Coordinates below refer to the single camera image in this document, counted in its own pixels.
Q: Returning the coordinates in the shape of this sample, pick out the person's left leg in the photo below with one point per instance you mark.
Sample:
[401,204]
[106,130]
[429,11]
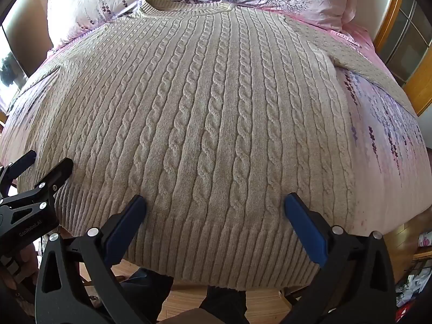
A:
[145,290]

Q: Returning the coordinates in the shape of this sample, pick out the crumpled plastic bags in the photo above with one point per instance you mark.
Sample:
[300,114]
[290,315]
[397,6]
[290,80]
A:
[413,280]

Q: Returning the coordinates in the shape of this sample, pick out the person's leg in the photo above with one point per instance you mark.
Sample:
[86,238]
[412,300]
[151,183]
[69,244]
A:
[145,290]
[225,305]

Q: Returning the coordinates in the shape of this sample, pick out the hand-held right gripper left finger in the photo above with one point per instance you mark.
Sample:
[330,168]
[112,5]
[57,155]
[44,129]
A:
[127,227]

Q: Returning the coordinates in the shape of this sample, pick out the person's right leg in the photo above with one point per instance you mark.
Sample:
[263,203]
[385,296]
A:
[225,305]

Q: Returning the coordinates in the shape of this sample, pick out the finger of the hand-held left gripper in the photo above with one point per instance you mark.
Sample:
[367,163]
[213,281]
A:
[21,163]
[54,177]

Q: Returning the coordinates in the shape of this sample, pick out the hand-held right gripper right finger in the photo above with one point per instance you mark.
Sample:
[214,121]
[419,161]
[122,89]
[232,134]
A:
[305,233]

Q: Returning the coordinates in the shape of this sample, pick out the pink floral bed sheet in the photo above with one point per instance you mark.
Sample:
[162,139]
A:
[381,162]

